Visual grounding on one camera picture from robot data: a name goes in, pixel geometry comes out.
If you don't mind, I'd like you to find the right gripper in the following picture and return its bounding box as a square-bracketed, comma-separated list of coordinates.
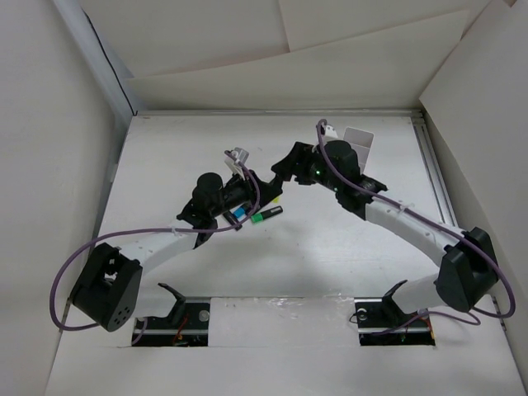
[271, 142, 342, 193]

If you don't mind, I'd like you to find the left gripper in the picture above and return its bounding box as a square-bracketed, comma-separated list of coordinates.
[210, 167, 281, 218]

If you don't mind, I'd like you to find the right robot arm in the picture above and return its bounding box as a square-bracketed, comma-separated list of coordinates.
[271, 139, 500, 332]

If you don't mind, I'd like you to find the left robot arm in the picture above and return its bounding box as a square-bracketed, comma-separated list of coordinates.
[71, 172, 283, 332]

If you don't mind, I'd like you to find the green highlighter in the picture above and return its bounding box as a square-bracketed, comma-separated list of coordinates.
[251, 206, 283, 224]

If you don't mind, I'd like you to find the blue highlighter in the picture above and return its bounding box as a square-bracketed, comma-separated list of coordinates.
[232, 203, 252, 220]

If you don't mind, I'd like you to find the pink highlighter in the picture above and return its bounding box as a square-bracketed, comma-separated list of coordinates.
[223, 211, 243, 231]

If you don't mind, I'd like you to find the white divided container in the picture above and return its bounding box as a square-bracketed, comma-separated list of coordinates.
[343, 127, 375, 173]

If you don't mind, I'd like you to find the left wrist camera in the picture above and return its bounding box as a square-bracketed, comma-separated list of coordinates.
[224, 147, 249, 177]

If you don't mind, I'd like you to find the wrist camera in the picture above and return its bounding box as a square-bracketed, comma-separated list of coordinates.
[321, 124, 340, 141]
[224, 147, 249, 177]

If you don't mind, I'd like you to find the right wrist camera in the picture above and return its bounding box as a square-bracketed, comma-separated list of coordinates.
[321, 124, 340, 141]

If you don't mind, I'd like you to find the aluminium table rail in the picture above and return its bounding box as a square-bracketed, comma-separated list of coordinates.
[410, 109, 482, 232]

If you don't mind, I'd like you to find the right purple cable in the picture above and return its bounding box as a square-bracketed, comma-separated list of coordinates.
[313, 119, 516, 337]

